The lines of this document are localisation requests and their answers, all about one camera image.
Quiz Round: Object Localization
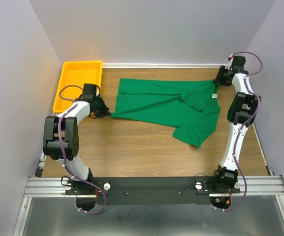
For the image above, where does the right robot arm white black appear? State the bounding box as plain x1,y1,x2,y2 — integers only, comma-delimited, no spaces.
211,52,263,193

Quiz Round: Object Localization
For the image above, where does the green t shirt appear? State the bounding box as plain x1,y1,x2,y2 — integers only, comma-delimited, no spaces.
111,78,221,147

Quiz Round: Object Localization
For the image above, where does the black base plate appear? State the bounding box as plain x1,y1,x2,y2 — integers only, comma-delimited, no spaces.
61,175,240,212

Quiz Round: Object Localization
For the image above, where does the yellow plastic tray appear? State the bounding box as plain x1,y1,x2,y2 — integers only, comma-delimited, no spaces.
52,60,103,114

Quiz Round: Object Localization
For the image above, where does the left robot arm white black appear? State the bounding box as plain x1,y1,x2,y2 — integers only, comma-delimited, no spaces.
43,84,111,194

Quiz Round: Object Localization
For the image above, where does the aluminium front rail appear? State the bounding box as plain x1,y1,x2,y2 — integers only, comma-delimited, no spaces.
24,176,284,198

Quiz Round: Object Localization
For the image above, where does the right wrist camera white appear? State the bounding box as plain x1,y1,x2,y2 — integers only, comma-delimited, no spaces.
226,59,233,70

